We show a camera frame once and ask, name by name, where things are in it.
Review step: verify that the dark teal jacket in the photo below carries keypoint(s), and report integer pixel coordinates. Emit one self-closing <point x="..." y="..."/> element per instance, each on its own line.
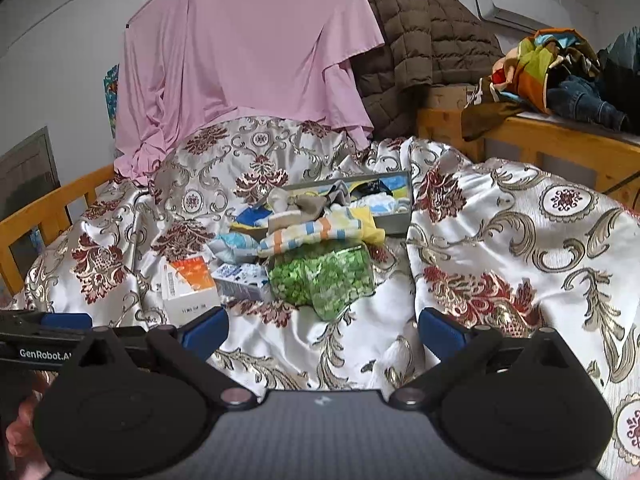
<point x="622" y="65"/>

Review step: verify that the brown quilted jacket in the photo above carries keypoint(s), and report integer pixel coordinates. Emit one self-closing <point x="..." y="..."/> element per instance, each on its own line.
<point x="425" y="45"/>

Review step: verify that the white air conditioner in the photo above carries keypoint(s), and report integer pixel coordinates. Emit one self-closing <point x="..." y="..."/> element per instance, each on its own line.
<point x="530" y="0"/>

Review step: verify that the pink hanging bed sheet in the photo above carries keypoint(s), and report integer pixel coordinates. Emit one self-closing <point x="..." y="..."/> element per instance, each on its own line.
<point x="240" y="50"/>

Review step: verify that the person's left hand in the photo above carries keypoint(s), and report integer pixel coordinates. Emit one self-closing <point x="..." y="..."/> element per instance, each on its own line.
<point x="22" y="435"/>

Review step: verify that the brown striped cloth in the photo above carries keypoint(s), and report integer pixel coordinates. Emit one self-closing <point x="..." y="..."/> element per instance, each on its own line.
<point x="487" y="115"/>

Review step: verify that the blue yellow printed sock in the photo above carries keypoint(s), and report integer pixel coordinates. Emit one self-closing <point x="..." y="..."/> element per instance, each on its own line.
<point x="250" y="218"/>

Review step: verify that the cardboard box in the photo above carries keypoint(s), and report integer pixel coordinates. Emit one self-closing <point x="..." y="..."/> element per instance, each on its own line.
<point x="447" y="97"/>

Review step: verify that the beige sock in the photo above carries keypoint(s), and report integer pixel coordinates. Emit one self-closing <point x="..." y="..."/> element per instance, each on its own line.
<point x="300" y="205"/>

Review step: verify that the jar of green candies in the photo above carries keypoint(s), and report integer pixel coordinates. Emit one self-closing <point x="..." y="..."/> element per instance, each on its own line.
<point x="320" y="280"/>

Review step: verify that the pale yellow sock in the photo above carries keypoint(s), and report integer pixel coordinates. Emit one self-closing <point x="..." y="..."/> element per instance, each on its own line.
<point x="372" y="232"/>

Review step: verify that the blue jeans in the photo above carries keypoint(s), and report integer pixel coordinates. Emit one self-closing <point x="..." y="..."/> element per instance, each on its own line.
<point x="585" y="100"/>

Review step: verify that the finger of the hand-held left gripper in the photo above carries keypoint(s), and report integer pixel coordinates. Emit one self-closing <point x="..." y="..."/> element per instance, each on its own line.
<point x="65" y="321"/>

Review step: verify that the colourful clothes pile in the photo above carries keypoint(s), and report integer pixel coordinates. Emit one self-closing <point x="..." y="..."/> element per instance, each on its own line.
<point x="535" y="60"/>

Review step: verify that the dark yellow printed sock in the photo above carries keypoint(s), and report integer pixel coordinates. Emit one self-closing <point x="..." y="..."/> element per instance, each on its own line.
<point x="372" y="187"/>

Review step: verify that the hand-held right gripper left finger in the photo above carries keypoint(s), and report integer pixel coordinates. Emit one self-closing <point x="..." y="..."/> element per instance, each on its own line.
<point x="205" y="330"/>

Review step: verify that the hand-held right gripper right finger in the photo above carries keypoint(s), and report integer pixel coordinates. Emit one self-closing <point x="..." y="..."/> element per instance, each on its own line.
<point x="440" y="331"/>

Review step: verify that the wooden bed frame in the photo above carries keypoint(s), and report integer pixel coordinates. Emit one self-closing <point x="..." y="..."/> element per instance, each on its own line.
<point x="50" y="200"/>
<point x="550" y="145"/>

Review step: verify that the small colourful wall poster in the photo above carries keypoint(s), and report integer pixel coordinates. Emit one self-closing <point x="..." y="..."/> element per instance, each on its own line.
<point x="111" y="95"/>

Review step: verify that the orange white medicine box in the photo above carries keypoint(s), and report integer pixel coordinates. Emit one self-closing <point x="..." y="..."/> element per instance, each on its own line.
<point x="192" y="275"/>

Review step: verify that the floral satin blanket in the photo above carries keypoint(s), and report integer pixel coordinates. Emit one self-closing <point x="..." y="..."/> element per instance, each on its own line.
<point x="500" y="220"/>

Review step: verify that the blue white tissue packet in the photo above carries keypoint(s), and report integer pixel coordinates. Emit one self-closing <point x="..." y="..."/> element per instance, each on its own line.
<point x="232" y="247"/>

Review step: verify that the grey metal tray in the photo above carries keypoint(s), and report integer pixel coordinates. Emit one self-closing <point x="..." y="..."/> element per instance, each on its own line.
<point x="395" y="220"/>

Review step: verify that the blue white small carton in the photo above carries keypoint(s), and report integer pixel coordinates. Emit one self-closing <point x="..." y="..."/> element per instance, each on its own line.
<point x="235" y="275"/>

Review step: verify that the orange blue striped sock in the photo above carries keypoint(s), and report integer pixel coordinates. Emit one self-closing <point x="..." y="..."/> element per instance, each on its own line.
<point x="295" y="240"/>

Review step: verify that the white blue sock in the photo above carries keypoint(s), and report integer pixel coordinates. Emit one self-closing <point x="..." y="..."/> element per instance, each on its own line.
<point x="385" y="205"/>

